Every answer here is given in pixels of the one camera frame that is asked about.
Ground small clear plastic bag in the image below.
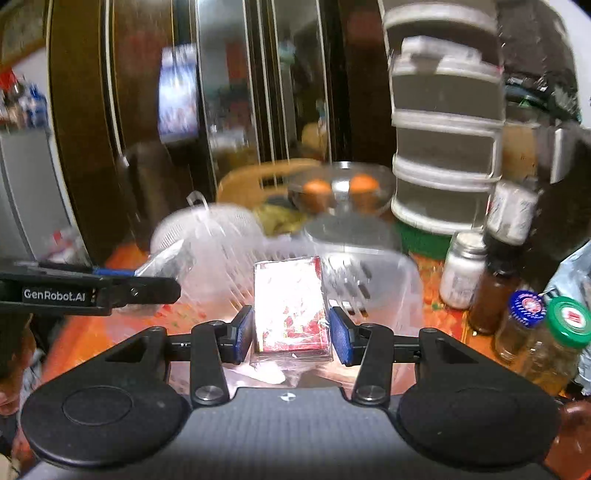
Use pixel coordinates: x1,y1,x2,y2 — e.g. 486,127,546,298
136,239,197,298

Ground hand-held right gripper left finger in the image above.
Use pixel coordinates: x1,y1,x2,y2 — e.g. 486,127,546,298
104,305,256,408

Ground dark mirrored cabinet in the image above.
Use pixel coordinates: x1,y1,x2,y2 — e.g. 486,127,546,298
46,0,393,259

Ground orange fruit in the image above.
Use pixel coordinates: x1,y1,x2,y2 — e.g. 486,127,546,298
302,179,332,200
349,174,382,197

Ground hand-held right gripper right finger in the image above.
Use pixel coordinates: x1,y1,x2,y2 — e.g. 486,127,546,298
329,306,478,403

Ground green yellow cloth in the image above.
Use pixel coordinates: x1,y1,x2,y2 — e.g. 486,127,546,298
256,196,310,238

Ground blue lid glass jar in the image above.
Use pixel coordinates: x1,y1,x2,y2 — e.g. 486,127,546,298
494,291,548,365

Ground white label jar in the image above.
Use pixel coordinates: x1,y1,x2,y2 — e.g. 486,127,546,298
485,180,541,245

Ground metal bowl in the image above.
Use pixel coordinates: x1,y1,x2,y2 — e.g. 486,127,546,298
286,161,398,217

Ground blue printed bag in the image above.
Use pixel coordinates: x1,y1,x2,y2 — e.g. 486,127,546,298
157,44,201,144

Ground brown thermos jug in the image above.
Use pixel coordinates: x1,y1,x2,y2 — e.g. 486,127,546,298
117,141,195,252

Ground brown sauce bottle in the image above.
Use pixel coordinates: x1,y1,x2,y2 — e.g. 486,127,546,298
467,265,518,335

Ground grey refrigerator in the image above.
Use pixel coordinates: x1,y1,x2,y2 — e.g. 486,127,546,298
0,124,81,264

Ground white mesh food cover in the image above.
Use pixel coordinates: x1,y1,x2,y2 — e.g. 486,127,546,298
150,191,278,301

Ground green lid glass jar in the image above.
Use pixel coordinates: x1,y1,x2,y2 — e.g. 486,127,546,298
519,296,591,398

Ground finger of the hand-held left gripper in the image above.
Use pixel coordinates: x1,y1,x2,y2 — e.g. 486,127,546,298
14,261,137,278
95,275,182,316

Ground clear plastic slotted basket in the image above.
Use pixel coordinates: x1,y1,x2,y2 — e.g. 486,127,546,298
185,222,426,384

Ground wooden chair back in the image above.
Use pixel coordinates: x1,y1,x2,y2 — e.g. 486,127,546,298
217,158,324,208

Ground grey tiered food container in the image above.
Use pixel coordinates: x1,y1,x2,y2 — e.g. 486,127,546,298
381,0,506,236

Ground red white tissue packet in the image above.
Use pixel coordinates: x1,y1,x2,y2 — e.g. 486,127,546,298
252,256,334,365

